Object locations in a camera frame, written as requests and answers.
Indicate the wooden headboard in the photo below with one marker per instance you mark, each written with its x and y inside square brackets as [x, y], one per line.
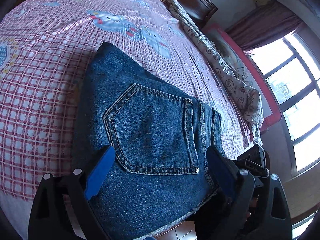
[200, 0]

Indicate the pink bed guard rail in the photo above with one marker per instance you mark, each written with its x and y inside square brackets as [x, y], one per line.
[250, 80]

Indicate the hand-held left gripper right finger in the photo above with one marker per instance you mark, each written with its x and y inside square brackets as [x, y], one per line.
[221, 172]

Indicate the window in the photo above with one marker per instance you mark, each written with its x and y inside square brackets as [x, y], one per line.
[295, 100]

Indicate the blue denim pants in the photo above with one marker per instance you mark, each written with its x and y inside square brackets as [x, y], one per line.
[150, 130]

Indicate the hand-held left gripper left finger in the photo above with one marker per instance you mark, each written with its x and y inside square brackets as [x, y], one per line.
[100, 175]

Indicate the brown curtain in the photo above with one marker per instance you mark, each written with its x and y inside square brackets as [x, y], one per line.
[265, 27]

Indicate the swirl patterned quilt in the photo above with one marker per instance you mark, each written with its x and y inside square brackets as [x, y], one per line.
[225, 75]

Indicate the pink plaid bedsheet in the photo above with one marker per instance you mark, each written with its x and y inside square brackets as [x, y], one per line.
[50, 67]

